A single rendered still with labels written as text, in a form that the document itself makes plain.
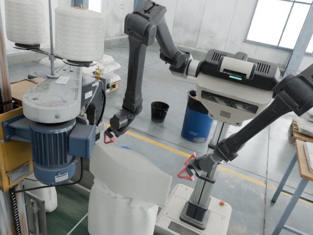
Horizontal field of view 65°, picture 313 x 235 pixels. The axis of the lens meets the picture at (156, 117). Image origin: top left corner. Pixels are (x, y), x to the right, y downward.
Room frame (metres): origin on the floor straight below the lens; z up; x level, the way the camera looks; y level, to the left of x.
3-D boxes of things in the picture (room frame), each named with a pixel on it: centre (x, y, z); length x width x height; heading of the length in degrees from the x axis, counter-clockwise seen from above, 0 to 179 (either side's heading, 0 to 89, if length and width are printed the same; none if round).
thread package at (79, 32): (0.87, 0.31, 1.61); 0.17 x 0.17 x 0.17
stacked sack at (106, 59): (4.50, 1.33, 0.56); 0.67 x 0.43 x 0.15; 70
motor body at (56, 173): (0.73, 0.35, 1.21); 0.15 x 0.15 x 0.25
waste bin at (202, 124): (3.17, -0.60, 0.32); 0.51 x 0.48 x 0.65; 160
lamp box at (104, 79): (1.27, 0.33, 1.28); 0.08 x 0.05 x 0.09; 70
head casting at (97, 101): (1.17, 0.48, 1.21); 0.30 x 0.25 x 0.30; 70
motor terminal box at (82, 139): (0.74, 0.25, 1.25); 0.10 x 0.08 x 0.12; 5
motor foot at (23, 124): (0.72, 0.44, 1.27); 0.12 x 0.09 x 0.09; 160
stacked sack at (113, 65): (4.41, 1.14, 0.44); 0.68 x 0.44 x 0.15; 160
